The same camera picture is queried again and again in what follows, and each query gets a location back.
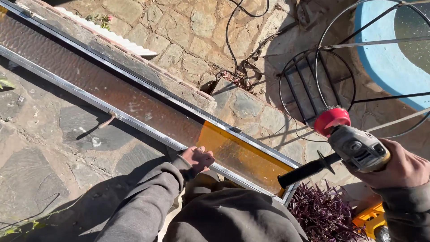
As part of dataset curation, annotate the small pink flowering plant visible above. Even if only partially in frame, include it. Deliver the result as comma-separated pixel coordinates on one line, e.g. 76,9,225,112
86,13,113,30

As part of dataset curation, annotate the yellow toy truck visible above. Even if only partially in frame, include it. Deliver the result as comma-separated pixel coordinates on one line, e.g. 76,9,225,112
352,202,391,242

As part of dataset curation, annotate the person's right hand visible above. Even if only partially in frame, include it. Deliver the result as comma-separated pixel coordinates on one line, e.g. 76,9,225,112
349,138,430,189

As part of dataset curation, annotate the black cable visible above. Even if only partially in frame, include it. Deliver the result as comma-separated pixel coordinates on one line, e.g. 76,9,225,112
215,0,270,89

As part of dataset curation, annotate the person's dark grey hoodie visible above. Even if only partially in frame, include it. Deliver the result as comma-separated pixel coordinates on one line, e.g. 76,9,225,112
163,173,310,242

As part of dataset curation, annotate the grey angle grinder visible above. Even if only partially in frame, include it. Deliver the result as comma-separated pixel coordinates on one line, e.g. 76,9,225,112
277,106,391,189

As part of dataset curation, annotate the blue pool rim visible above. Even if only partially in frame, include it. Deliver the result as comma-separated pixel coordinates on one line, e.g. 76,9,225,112
354,0,430,111

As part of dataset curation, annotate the white corrugated sheet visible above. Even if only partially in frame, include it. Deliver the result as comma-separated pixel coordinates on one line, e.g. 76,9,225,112
54,7,158,57

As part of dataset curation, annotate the metal window frame amber glass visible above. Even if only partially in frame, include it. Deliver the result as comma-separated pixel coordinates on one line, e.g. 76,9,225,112
0,0,303,206

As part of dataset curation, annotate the person's left hand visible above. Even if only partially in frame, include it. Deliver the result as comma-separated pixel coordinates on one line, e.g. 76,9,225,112
182,146,215,174

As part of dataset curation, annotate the round black metal plant stand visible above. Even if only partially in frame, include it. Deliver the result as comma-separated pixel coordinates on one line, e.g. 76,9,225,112
277,0,430,139

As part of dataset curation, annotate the purple leafy plant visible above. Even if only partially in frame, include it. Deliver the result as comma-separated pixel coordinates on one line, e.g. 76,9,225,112
288,181,368,242

